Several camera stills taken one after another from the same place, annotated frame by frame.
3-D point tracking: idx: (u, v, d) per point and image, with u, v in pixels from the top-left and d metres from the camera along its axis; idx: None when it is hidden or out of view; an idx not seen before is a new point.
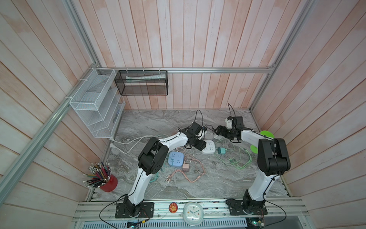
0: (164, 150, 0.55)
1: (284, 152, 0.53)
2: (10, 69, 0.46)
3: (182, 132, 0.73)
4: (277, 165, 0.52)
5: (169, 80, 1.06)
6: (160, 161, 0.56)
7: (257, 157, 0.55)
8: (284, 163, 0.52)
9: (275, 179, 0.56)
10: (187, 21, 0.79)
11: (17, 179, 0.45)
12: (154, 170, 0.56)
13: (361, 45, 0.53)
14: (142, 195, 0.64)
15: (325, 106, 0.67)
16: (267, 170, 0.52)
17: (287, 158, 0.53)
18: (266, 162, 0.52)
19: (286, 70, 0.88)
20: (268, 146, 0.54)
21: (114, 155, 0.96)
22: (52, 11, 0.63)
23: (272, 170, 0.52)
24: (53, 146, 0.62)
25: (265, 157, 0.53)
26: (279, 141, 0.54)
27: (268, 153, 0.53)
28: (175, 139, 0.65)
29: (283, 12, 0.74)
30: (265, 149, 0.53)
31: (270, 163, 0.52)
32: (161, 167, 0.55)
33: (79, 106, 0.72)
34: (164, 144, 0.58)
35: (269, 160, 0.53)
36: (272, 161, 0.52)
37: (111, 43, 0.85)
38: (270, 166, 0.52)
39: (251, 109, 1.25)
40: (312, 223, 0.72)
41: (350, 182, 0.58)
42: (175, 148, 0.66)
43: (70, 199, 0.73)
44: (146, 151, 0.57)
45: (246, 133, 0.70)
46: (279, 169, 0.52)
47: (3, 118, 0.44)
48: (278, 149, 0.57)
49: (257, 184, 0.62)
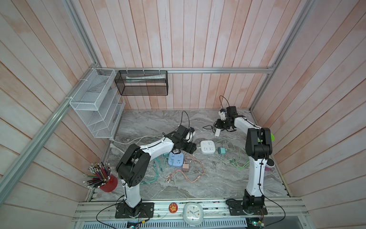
0: (145, 159, 0.48)
1: (269, 140, 0.62)
2: (10, 69, 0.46)
3: (167, 137, 0.67)
4: (262, 150, 0.61)
5: (169, 81, 1.06)
6: (140, 170, 0.49)
7: (246, 143, 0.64)
8: (268, 148, 0.61)
9: (263, 163, 0.63)
10: (187, 22, 0.79)
11: (17, 180, 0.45)
12: (135, 181, 0.49)
13: (360, 45, 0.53)
14: (138, 195, 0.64)
15: (325, 106, 0.67)
16: (252, 153, 0.61)
17: (270, 144, 0.62)
18: (251, 149, 0.61)
19: (286, 70, 0.90)
20: (255, 135, 0.62)
21: (114, 155, 0.96)
22: (52, 11, 0.63)
23: (257, 154, 0.62)
24: (53, 146, 0.63)
25: (251, 144, 0.61)
26: (265, 131, 0.62)
27: (254, 140, 0.62)
28: (159, 146, 0.59)
29: (283, 12, 0.74)
30: (252, 138, 0.62)
31: (256, 149, 0.61)
32: (142, 178, 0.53)
33: (79, 107, 0.72)
34: (146, 150, 0.53)
35: (253, 146, 0.61)
36: (258, 146, 0.62)
37: (111, 43, 0.85)
38: (256, 150, 0.61)
39: (251, 109, 1.25)
40: (312, 223, 0.72)
41: (350, 182, 0.57)
42: (159, 154, 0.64)
43: (70, 200, 0.73)
44: (125, 161, 0.50)
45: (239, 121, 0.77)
46: (264, 153, 0.62)
47: (3, 119, 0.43)
48: (263, 137, 0.66)
49: (252, 175, 0.66)
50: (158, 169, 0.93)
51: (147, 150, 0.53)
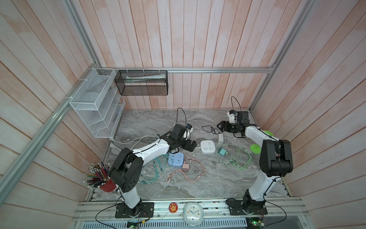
0: (137, 163, 0.46)
1: (289, 154, 0.52)
2: (10, 69, 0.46)
3: (162, 139, 0.65)
4: (280, 167, 0.51)
5: (169, 80, 1.06)
6: (134, 176, 0.47)
7: (259, 157, 0.56)
8: (287, 165, 0.51)
9: (276, 180, 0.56)
10: (187, 21, 0.79)
11: (17, 180, 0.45)
12: (128, 186, 0.48)
13: (360, 45, 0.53)
14: (137, 195, 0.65)
15: (325, 106, 0.67)
16: (268, 171, 0.52)
17: (290, 160, 0.52)
18: (267, 163, 0.52)
19: (286, 70, 0.88)
20: (272, 148, 0.52)
21: (114, 155, 0.96)
22: (52, 11, 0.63)
23: (273, 171, 0.52)
24: (53, 146, 0.63)
25: (268, 159, 0.52)
26: (284, 144, 0.52)
27: (272, 154, 0.52)
28: (153, 149, 0.56)
29: (283, 12, 0.74)
30: (269, 149, 0.52)
31: (273, 165, 0.52)
32: (136, 182, 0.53)
33: (79, 106, 0.72)
34: (139, 155, 0.50)
35: (270, 161, 0.52)
36: (275, 162, 0.52)
37: (111, 43, 0.85)
38: (272, 167, 0.51)
39: (251, 109, 1.25)
40: (312, 223, 0.72)
41: (350, 182, 0.57)
42: (154, 157, 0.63)
43: (70, 199, 0.73)
44: (117, 166, 0.48)
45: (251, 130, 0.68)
46: (282, 171, 0.52)
47: (3, 118, 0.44)
48: (281, 150, 0.55)
49: (259, 184, 0.61)
50: (158, 169, 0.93)
51: (140, 154, 0.51)
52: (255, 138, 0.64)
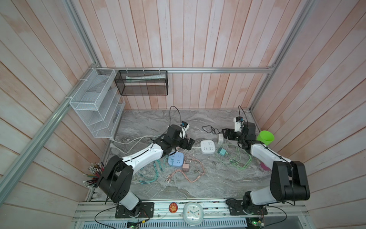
0: (127, 171, 0.44)
1: (303, 179, 0.46)
2: (10, 69, 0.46)
3: (155, 144, 0.62)
4: (295, 193, 0.45)
5: (169, 80, 1.06)
6: (123, 185, 0.45)
7: (271, 181, 0.49)
8: (303, 192, 0.45)
9: None
10: (187, 21, 0.79)
11: (17, 180, 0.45)
12: (118, 196, 0.45)
13: (360, 45, 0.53)
14: (136, 196, 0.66)
15: (325, 105, 0.67)
16: (281, 197, 0.45)
17: (306, 186, 0.45)
18: (280, 190, 0.45)
19: (286, 70, 0.88)
20: (284, 172, 0.46)
21: (114, 155, 0.96)
22: (52, 11, 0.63)
23: (288, 198, 0.45)
24: (53, 146, 0.63)
25: (280, 184, 0.45)
26: (297, 166, 0.47)
27: (284, 180, 0.46)
28: (145, 156, 0.53)
29: (283, 12, 0.74)
30: (281, 174, 0.46)
31: (286, 191, 0.45)
32: (127, 192, 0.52)
33: (79, 106, 0.72)
34: (129, 163, 0.48)
35: (284, 187, 0.46)
36: (288, 188, 0.46)
37: (111, 43, 0.85)
38: (286, 193, 0.45)
39: (251, 109, 1.25)
40: (312, 223, 0.72)
41: (349, 182, 0.57)
42: (146, 163, 0.55)
43: (70, 199, 0.73)
44: (106, 175, 0.46)
45: (258, 150, 0.62)
46: (297, 197, 0.45)
47: (3, 118, 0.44)
48: (295, 174, 0.49)
49: (263, 195, 0.58)
50: (158, 169, 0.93)
51: (131, 162, 0.48)
52: (263, 157, 0.58)
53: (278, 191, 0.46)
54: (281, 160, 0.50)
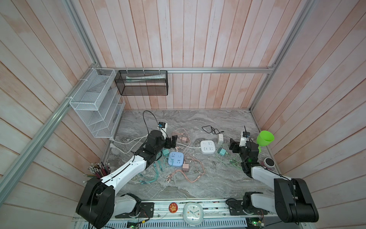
0: (106, 195, 0.41)
1: (307, 197, 0.44)
2: (10, 69, 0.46)
3: (137, 156, 0.59)
4: (302, 213, 0.42)
5: (169, 80, 1.06)
6: (106, 207, 0.42)
7: (276, 201, 0.47)
8: (310, 211, 0.43)
9: None
10: (187, 21, 0.79)
11: (17, 180, 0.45)
12: (103, 220, 0.43)
13: (360, 45, 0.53)
14: (132, 198, 0.66)
15: (325, 105, 0.67)
16: (289, 217, 0.42)
17: (312, 203, 0.43)
18: (286, 208, 0.43)
19: (286, 70, 0.88)
20: (288, 190, 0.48)
21: (114, 155, 0.96)
22: (53, 11, 0.63)
23: (296, 218, 0.42)
24: (53, 146, 0.63)
25: (285, 202, 0.44)
26: (299, 183, 0.46)
27: (288, 198, 0.44)
28: (127, 171, 0.51)
29: (283, 12, 0.74)
30: (284, 192, 0.45)
31: (292, 210, 0.43)
32: (112, 213, 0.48)
33: (79, 106, 0.72)
34: (110, 183, 0.45)
35: (289, 205, 0.44)
36: (293, 206, 0.43)
37: (111, 43, 0.85)
38: (292, 213, 0.42)
39: (251, 109, 1.25)
40: (312, 223, 0.72)
41: (350, 182, 0.58)
42: (129, 178, 0.53)
43: (70, 200, 0.73)
44: (86, 201, 0.42)
45: (258, 173, 0.62)
46: (305, 217, 0.42)
47: (3, 118, 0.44)
48: (299, 192, 0.47)
49: (265, 203, 0.56)
50: (158, 169, 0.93)
51: (111, 182, 0.45)
52: (264, 180, 0.57)
53: (284, 211, 0.43)
54: (283, 178, 0.50)
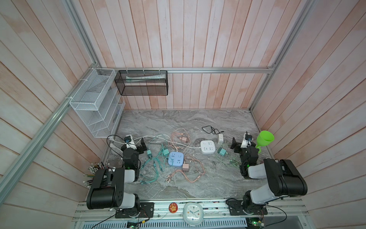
0: (120, 170, 0.49)
1: (294, 171, 0.50)
2: (10, 69, 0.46)
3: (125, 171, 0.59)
4: (292, 182, 0.46)
5: (169, 80, 1.06)
6: (120, 183, 0.48)
7: (269, 181, 0.51)
8: (299, 181, 0.47)
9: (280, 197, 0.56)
10: (187, 21, 0.79)
11: (17, 180, 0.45)
12: (118, 198, 0.46)
13: (360, 45, 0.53)
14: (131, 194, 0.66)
15: (325, 105, 0.67)
16: (281, 187, 0.46)
17: (299, 175, 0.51)
18: (276, 178, 0.48)
19: (286, 70, 0.90)
20: (275, 165, 0.51)
21: (114, 155, 0.96)
22: (52, 11, 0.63)
23: (287, 188, 0.46)
24: (53, 146, 0.62)
25: (275, 174, 0.49)
26: (286, 161, 0.53)
27: (277, 171, 0.50)
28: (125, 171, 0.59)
29: (283, 12, 0.74)
30: (272, 167, 0.51)
31: (282, 179, 0.47)
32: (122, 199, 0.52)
33: (79, 106, 0.72)
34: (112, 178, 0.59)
35: (278, 175, 0.49)
36: (283, 177, 0.48)
37: (111, 43, 0.85)
38: (283, 182, 0.47)
39: (251, 109, 1.25)
40: (312, 223, 0.72)
41: (350, 182, 0.57)
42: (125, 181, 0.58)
43: (70, 199, 0.73)
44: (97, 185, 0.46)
45: (253, 171, 0.67)
46: (295, 186, 0.46)
47: (3, 118, 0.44)
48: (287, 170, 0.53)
49: (262, 193, 0.58)
50: (158, 169, 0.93)
51: None
52: (259, 174, 0.62)
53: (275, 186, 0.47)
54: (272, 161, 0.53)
